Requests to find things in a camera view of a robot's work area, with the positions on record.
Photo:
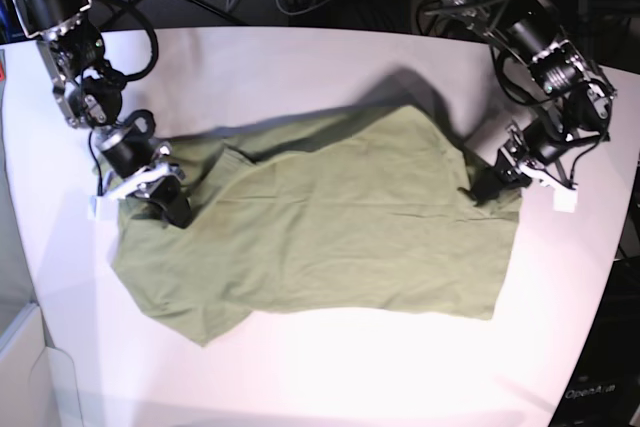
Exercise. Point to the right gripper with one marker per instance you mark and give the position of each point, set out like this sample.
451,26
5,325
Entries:
145,171

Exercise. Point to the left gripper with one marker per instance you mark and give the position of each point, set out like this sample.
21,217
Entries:
523,158

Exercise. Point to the green T-shirt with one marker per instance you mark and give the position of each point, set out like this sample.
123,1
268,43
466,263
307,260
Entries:
360,207

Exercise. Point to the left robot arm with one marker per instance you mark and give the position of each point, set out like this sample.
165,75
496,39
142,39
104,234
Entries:
540,68

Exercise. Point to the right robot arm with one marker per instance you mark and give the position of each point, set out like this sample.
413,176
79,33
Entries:
88,91

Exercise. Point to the white cardboard box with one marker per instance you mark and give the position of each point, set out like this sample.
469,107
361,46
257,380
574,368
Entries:
38,382

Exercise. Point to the black OpenArm case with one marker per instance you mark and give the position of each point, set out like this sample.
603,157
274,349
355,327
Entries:
604,387

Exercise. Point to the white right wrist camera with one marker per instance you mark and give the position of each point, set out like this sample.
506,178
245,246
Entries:
103,209

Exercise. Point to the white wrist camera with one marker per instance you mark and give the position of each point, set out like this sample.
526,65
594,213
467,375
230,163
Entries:
103,209
565,200

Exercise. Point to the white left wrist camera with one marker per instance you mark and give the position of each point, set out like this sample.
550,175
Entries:
565,200

